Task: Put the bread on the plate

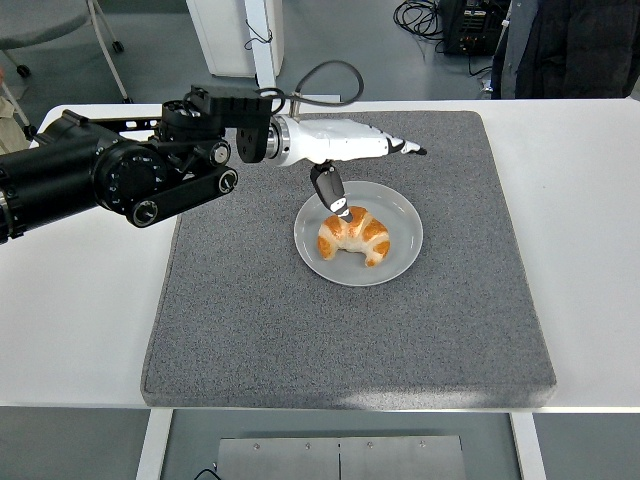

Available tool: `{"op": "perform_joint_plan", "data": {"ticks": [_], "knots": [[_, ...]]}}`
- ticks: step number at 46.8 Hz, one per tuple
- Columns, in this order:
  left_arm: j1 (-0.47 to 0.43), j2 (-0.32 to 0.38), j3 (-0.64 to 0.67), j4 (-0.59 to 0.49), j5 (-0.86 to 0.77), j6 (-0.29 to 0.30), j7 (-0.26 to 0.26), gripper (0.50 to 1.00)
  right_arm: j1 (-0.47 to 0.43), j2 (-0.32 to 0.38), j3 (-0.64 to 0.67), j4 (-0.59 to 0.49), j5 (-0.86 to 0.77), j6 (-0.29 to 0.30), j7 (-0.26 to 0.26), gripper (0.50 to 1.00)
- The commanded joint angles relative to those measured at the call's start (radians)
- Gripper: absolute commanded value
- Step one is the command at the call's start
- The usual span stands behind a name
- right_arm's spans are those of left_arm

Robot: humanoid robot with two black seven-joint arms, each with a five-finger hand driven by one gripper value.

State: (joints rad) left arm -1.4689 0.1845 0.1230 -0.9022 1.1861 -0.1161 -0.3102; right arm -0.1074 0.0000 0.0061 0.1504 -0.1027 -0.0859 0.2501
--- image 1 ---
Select person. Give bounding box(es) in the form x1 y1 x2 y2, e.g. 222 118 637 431
491 0 640 101
0 67 32 155

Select grey metal plate with screws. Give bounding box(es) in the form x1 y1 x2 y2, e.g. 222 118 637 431
215 435 467 480

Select white cabinet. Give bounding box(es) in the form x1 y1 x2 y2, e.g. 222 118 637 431
185 0 284 77

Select grey chair with casters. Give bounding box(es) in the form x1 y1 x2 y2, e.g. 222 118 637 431
0 0 135 104

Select black equipment box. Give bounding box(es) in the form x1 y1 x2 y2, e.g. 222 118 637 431
439 0 514 56

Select thin black cable on post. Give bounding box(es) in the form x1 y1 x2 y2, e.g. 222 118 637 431
243 18 274 51

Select white table leg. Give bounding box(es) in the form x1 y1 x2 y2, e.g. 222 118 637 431
509 412 547 480
135 409 174 480

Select round grey plate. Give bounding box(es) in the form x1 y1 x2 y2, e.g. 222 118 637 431
293 180 424 287

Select golden brown croissant bread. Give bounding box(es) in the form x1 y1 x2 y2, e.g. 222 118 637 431
317 205 392 268

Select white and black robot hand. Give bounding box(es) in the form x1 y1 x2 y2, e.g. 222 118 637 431
279 113 429 224

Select grey speckled mat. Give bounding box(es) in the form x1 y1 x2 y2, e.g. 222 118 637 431
140 110 558 411

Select black floor cable bundle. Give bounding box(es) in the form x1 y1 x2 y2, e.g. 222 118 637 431
393 0 446 42

